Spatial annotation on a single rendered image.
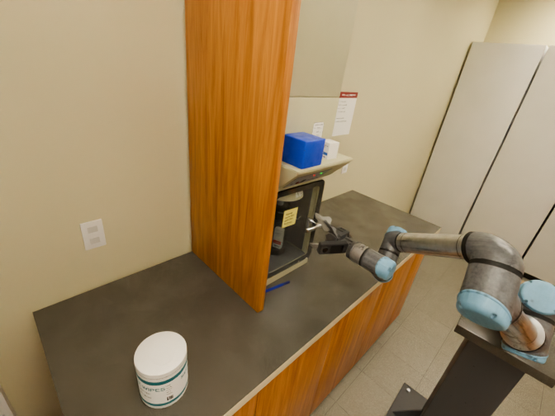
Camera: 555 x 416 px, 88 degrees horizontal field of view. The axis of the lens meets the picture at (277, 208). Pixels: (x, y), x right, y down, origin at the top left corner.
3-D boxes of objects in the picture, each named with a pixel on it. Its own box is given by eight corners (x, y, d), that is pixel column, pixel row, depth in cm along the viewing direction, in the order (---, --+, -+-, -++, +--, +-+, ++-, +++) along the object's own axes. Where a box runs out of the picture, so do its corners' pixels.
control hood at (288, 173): (268, 188, 100) (271, 161, 95) (324, 172, 121) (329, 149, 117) (292, 201, 93) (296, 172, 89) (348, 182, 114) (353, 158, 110)
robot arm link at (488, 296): (559, 327, 97) (517, 264, 69) (548, 371, 94) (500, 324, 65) (514, 314, 107) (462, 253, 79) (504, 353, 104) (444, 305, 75)
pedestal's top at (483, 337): (554, 336, 123) (559, 329, 121) (552, 389, 101) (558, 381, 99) (470, 294, 141) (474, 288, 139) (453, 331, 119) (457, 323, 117)
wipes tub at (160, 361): (132, 382, 83) (125, 347, 76) (175, 356, 92) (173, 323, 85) (152, 420, 75) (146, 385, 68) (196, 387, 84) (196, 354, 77)
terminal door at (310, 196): (260, 281, 120) (270, 193, 101) (309, 255, 139) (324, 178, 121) (262, 282, 119) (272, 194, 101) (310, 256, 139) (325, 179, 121)
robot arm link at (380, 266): (387, 284, 103) (384, 279, 97) (361, 268, 110) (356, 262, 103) (399, 266, 104) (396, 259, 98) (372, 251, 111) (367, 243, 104)
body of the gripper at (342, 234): (334, 239, 122) (358, 253, 115) (321, 247, 116) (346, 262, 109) (338, 224, 118) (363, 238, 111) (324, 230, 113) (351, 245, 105)
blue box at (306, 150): (279, 160, 97) (282, 133, 93) (299, 156, 104) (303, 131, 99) (301, 169, 91) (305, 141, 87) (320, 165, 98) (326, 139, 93)
